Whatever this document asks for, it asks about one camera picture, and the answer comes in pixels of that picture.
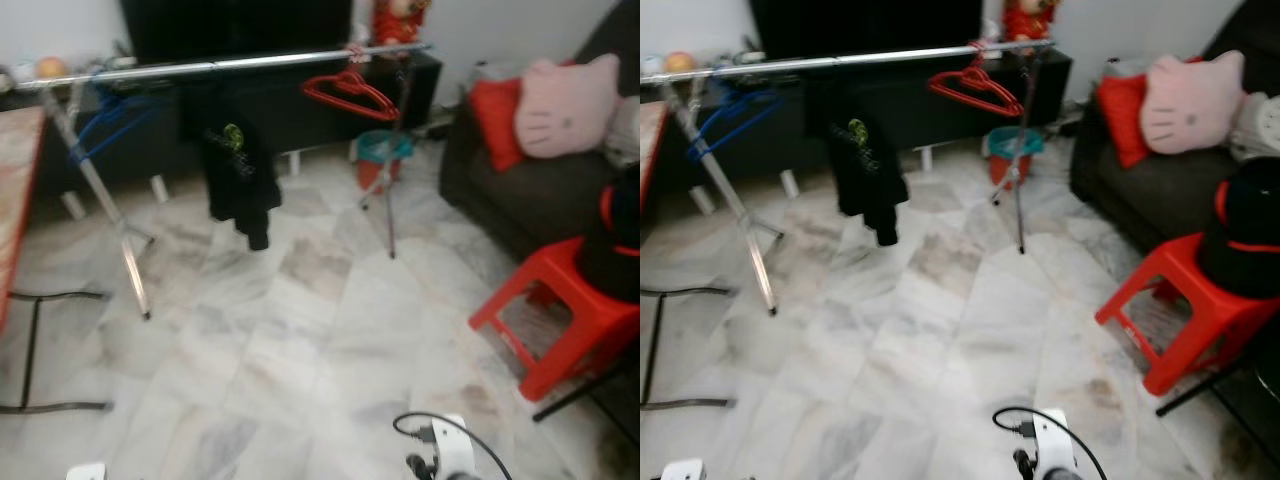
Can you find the red plastic hanger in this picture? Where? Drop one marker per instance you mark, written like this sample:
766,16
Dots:
372,100
998,98

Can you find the blue plastic hanger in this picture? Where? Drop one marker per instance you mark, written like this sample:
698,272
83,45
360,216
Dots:
125,112
745,108

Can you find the red plastic stool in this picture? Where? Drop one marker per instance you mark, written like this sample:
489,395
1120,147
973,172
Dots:
1215,315
590,320

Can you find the dark brown sofa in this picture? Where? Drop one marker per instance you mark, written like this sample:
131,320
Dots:
530,200
1160,195

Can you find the red bin teal liner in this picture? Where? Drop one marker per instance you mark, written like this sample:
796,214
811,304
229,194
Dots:
378,150
1005,145

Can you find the black shirt green logo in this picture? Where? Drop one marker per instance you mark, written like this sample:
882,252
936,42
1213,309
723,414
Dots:
240,180
868,175

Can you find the black TV console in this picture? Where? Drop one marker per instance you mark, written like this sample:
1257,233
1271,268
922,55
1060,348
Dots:
930,130
290,135

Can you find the red cushion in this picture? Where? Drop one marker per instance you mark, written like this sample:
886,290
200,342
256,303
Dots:
495,125
1122,120

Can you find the pink cat face pillow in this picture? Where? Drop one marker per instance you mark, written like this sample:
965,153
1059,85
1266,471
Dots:
565,110
1190,105

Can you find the red edged marble table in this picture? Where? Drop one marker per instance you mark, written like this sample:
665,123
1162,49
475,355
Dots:
650,150
15,200

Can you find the side table white lace cloth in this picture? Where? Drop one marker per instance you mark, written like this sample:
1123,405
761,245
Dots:
1125,66
495,70

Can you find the red gold figurine statue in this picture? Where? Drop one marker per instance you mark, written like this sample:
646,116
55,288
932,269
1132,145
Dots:
400,22
1030,20

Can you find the black flat television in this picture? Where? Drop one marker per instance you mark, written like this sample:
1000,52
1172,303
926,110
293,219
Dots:
230,30
860,28

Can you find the orange round plush toy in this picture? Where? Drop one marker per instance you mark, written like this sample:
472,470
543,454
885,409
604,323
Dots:
50,68
679,62

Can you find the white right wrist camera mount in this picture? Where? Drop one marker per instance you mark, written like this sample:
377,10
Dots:
1055,440
455,445

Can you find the black metal frame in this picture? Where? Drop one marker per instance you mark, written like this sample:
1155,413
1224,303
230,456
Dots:
658,345
32,350

